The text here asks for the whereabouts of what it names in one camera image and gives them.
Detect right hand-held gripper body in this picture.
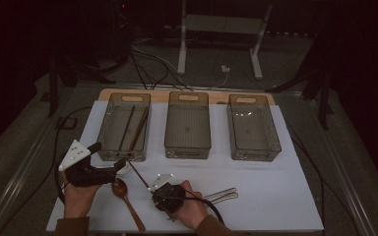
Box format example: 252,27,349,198
148,173,187,213

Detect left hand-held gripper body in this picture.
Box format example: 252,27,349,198
57,139,118,188

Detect brown wooden chopstick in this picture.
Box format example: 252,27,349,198
128,107,150,153
128,160,153,192

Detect clear plastic storage bin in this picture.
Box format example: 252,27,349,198
226,93,283,162
163,90,213,160
94,91,153,162

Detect brown wooden spoon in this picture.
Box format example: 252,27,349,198
111,177,147,234

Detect black chopstick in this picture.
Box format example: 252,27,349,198
119,104,136,152
117,104,135,152

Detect person's right hand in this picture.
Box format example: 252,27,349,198
168,179,210,231

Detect metal fork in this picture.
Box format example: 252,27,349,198
203,187,238,200

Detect black stand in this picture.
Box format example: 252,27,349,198
265,58,335,131
47,55,117,118

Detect white table mat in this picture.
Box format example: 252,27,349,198
45,99,325,234

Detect white metal stand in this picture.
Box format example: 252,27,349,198
176,0,274,81

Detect left hand-held gripper cable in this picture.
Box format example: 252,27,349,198
53,153,68,206

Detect hand-held gripper cable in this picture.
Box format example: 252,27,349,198
53,153,68,206
176,195,225,225

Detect black floor cable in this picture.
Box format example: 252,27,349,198
284,121,326,230
0,105,94,235

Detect right hand-held gripper cable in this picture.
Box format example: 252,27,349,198
176,195,225,225

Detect grey metal rail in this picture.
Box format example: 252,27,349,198
0,82,92,236
306,96,377,236

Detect black cable bundle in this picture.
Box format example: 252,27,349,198
129,43,195,92

